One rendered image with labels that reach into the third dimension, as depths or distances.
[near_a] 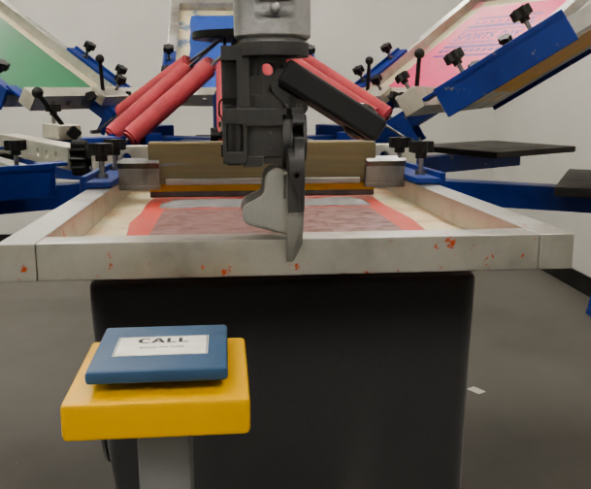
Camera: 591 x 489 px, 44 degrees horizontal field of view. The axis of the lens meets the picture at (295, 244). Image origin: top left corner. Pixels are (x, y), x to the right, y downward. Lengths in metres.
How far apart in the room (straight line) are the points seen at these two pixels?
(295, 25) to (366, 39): 4.85
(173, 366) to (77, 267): 0.24
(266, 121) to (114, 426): 0.32
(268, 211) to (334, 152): 0.62
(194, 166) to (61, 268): 0.60
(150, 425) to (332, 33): 5.08
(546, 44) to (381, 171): 0.48
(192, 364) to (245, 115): 0.27
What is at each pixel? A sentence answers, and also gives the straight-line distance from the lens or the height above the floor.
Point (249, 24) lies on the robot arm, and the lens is 0.70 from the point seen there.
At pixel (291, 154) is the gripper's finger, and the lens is 0.69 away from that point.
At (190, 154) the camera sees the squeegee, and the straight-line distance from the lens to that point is 1.30.
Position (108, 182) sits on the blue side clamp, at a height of 1.01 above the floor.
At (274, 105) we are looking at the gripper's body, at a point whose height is 1.15.
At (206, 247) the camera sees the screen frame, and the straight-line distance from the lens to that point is 0.72.
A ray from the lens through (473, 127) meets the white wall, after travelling 5.76.
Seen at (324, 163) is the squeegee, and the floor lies 1.03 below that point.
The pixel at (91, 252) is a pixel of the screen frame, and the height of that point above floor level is 1.01.
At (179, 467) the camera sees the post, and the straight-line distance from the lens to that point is 0.59.
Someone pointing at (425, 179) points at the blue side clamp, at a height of 1.01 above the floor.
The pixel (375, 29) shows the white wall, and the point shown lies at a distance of 5.56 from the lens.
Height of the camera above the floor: 1.16
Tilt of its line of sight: 12 degrees down
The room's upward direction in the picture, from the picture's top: straight up
